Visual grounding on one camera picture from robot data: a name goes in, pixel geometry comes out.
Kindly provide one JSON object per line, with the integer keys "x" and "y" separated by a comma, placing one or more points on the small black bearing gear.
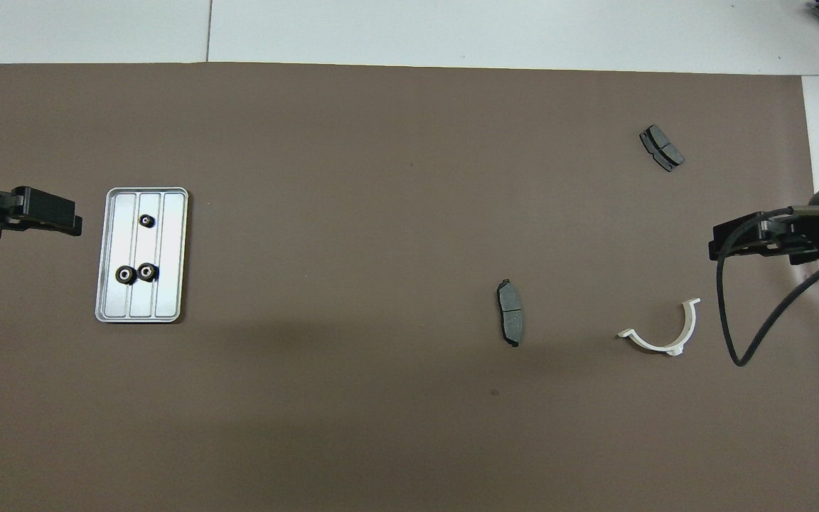
{"x": 146, "y": 220}

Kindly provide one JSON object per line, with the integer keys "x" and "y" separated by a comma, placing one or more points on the brown table mat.
{"x": 409, "y": 427}

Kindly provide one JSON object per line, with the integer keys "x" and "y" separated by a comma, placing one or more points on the short grey brake pad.
{"x": 662, "y": 148}

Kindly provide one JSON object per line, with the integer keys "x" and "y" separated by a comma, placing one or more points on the long grey brake pad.
{"x": 510, "y": 313}

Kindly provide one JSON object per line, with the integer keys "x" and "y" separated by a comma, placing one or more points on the silver metal ribbed tray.
{"x": 168, "y": 284}

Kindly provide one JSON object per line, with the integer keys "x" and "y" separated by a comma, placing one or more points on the white curved plastic bracket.
{"x": 655, "y": 345}

